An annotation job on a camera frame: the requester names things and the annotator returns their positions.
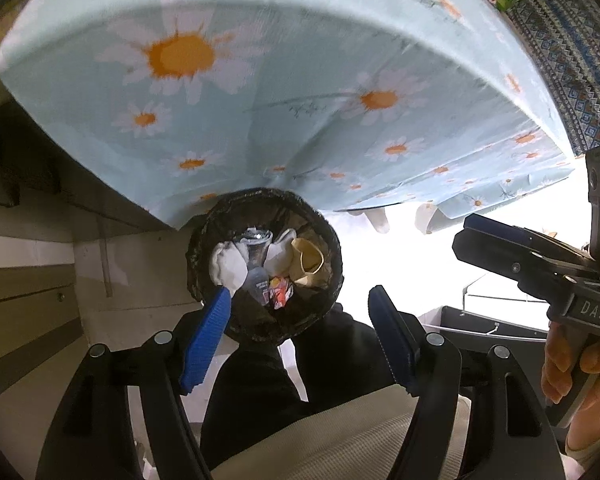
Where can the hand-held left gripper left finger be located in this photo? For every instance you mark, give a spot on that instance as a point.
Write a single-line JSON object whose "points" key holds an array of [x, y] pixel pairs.
{"points": [[207, 335]]}

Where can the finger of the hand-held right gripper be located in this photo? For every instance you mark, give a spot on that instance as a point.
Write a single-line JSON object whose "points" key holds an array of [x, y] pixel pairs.
{"points": [[497, 226], [485, 255]]}

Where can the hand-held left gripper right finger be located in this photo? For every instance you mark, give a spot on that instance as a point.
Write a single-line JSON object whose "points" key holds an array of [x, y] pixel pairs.
{"points": [[390, 335]]}

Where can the silver foil packet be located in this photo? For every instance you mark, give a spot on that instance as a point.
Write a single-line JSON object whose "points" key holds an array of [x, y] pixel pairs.
{"points": [[257, 282]]}

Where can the white tissue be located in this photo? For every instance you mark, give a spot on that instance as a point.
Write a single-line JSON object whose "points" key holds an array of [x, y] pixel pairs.
{"points": [[227, 265]]}

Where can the red snack wrapper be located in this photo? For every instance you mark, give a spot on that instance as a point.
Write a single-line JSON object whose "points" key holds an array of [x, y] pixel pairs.
{"points": [[280, 292]]}

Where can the black-bagged trash bin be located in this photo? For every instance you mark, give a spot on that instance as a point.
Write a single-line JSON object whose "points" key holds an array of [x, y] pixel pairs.
{"points": [[330, 260]]}

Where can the clear plastic cup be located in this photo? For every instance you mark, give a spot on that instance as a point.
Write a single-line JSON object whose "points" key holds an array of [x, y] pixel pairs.
{"points": [[252, 242]]}

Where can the white paper cup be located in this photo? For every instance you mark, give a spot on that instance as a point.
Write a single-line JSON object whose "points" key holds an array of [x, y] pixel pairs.
{"points": [[280, 255]]}

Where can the crushed beige paper cup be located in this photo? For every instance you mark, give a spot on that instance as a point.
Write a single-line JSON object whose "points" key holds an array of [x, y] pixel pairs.
{"points": [[307, 260]]}

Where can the person's right forearm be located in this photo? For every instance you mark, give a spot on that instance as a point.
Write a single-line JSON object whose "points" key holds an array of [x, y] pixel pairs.
{"points": [[595, 462]]}

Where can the person's right hand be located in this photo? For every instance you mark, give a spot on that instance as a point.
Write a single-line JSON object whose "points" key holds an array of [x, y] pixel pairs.
{"points": [[560, 365]]}

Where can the dark grey plastic crate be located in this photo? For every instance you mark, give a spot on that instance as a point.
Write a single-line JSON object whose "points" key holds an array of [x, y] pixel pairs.
{"points": [[480, 320]]}

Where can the black trousers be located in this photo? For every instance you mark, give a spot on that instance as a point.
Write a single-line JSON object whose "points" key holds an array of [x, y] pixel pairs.
{"points": [[260, 400]]}

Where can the blue patterned cloth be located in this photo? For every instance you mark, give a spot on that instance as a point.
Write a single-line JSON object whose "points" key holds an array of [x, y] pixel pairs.
{"points": [[570, 60]]}

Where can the beige cabinet door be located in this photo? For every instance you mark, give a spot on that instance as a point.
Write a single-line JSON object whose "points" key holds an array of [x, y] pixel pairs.
{"points": [[25, 300]]}

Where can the daisy print tablecloth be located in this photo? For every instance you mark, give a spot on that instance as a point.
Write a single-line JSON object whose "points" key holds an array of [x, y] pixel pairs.
{"points": [[280, 60]]}

